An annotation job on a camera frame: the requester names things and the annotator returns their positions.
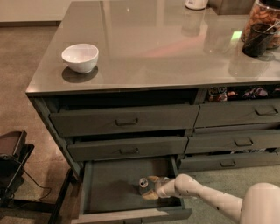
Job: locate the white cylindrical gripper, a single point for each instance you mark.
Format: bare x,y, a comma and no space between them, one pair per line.
160,187

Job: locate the silver redbull can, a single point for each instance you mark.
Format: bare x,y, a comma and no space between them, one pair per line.
143,185

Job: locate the grey open bottom drawer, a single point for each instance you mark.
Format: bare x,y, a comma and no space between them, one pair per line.
111,194

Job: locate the grey middle left drawer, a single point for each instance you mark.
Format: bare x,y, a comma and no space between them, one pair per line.
127,148

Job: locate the grey bottom right drawer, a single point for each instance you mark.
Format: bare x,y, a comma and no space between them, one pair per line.
228,161

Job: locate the grey top left drawer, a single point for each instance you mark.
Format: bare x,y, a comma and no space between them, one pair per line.
87,122

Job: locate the grey cabinet with counter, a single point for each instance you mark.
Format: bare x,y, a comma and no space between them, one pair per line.
151,53

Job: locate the snack bag in drawer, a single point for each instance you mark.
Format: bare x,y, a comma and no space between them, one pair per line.
217,94

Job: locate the grey middle right drawer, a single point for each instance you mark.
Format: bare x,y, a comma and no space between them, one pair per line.
233,141

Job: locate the grey top right drawer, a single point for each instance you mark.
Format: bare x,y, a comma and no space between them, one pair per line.
228,113

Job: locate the white container on counter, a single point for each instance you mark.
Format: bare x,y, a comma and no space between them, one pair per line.
196,4

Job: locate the dark box on counter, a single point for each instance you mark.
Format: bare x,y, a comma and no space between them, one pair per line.
231,7

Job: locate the white ceramic bowl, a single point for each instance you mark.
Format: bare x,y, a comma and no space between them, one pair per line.
81,58

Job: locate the glass jar of snacks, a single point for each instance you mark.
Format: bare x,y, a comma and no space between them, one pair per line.
266,12

